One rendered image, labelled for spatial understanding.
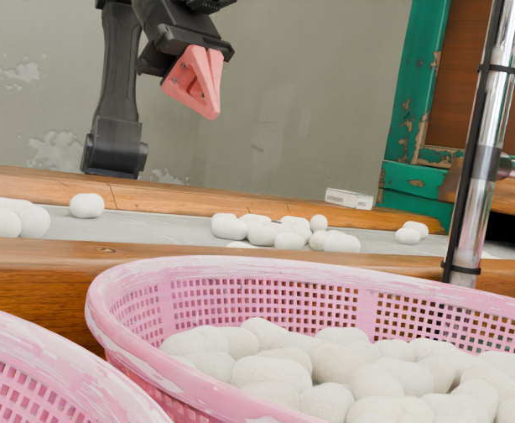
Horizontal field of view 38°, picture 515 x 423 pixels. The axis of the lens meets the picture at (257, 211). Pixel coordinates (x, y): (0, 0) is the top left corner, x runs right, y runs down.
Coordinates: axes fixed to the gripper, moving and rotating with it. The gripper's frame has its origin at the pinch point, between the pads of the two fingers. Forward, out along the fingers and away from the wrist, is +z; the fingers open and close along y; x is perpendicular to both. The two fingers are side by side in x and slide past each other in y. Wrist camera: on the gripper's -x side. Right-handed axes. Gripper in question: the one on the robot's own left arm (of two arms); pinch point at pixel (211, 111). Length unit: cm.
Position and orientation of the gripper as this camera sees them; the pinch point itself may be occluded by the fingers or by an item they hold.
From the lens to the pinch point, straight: 81.2
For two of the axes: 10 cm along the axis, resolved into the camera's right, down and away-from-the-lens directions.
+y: 7.4, 0.6, 6.7
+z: 3.9, 7.7, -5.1
